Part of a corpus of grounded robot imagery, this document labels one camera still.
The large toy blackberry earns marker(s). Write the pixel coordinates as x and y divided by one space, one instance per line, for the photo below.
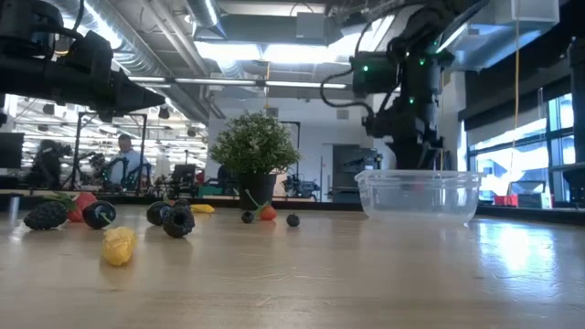
45 215

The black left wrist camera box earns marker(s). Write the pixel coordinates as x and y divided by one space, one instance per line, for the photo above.
89 55

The background black robot arm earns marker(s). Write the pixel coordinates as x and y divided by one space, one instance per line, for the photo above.
48 160

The silver metal post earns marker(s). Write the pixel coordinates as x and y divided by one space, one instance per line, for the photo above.
13 208

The ceiling light strip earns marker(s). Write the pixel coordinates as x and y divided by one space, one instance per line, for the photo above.
215 81

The grey box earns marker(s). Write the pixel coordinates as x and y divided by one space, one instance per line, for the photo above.
532 194

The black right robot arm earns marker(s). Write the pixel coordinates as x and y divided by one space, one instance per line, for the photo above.
420 77

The small toy blueberry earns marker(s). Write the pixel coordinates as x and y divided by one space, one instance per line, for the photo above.
293 220
247 217

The dark toy plum green stem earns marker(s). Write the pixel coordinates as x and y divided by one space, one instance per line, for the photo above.
98 214

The person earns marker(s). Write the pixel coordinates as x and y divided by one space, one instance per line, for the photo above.
128 160

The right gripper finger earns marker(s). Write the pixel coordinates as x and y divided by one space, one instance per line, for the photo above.
413 160

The clear plastic tupperware container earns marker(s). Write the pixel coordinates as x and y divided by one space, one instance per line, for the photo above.
388 201

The black frame post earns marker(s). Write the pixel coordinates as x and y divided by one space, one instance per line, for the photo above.
578 114

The yellow banana piece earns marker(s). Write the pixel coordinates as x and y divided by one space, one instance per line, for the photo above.
203 209

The red toy strawberry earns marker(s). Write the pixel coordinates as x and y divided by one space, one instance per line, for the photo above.
84 201

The large silver ceiling duct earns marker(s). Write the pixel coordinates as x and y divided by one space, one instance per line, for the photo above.
137 48

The green bin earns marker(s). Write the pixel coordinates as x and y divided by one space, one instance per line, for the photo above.
210 191

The red bin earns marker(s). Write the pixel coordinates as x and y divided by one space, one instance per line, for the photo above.
505 200

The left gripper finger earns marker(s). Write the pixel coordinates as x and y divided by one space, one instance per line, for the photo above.
135 98

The red toy tomato with stem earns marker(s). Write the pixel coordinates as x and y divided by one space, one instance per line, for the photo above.
268 213

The green plant in black pot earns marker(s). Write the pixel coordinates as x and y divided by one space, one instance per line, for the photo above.
253 146

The black cabinet machine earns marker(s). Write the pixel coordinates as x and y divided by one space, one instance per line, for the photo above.
347 173

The black monitor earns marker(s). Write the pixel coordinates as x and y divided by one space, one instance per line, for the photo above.
11 150

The grey ceiling unit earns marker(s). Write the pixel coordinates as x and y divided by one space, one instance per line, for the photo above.
311 25

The wall vent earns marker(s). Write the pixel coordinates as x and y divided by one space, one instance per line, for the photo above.
343 114

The background black robot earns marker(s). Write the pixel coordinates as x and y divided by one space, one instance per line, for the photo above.
299 186

